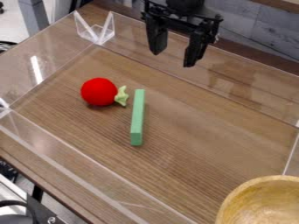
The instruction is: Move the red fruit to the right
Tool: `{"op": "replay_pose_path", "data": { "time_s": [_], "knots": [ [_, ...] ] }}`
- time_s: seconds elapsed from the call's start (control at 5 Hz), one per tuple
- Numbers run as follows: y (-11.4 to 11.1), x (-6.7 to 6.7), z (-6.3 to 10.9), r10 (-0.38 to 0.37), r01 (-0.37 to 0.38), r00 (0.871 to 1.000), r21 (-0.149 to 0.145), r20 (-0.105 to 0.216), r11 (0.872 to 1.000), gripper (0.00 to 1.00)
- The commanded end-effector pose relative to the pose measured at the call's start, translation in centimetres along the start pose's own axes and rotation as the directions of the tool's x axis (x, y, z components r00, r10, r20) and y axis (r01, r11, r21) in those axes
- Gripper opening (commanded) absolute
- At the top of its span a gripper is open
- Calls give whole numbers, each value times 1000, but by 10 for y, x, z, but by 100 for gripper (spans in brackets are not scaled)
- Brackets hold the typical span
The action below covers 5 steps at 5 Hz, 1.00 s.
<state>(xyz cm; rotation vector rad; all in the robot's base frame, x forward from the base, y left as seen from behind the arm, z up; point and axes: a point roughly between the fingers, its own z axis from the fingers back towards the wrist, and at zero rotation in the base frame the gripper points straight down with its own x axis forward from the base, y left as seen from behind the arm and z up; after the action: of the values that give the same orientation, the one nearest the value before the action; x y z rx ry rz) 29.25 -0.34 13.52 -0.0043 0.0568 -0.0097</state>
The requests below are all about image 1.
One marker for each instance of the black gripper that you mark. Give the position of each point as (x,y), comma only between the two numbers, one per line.
(182,16)

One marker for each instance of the red plush fruit green leaf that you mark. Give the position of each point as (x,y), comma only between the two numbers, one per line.
(101,92)

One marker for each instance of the green rectangular block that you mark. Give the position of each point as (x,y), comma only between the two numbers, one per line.
(138,118)

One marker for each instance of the wooden bowl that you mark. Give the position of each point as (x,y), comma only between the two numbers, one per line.
(265,200)

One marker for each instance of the black metal clamp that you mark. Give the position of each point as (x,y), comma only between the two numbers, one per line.
(43,214)

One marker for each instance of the clear acrylic tray enclosure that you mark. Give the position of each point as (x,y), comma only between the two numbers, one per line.
(221,124)

